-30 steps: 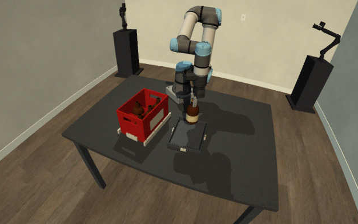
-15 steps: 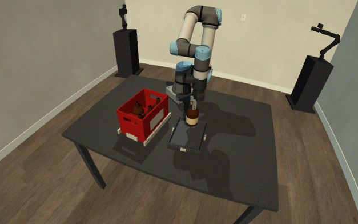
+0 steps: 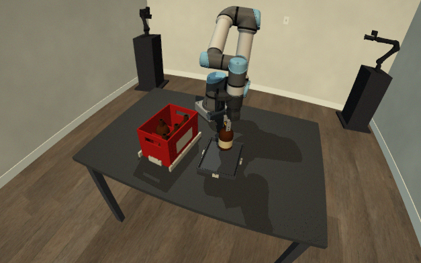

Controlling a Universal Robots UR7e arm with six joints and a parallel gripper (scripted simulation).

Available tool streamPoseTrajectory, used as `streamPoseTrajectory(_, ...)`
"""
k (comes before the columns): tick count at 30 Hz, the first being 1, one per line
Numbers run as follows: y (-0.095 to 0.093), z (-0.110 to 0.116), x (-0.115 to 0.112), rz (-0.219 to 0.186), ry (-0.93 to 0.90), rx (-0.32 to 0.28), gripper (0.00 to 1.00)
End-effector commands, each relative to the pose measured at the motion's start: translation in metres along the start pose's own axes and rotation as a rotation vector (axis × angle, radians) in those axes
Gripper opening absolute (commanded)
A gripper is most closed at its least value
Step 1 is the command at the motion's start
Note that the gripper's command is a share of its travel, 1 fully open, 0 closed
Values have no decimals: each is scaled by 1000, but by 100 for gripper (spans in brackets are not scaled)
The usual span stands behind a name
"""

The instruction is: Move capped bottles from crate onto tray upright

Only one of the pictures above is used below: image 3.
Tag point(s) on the red bottle crate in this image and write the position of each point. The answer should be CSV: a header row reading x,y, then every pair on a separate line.
x,y
170,149

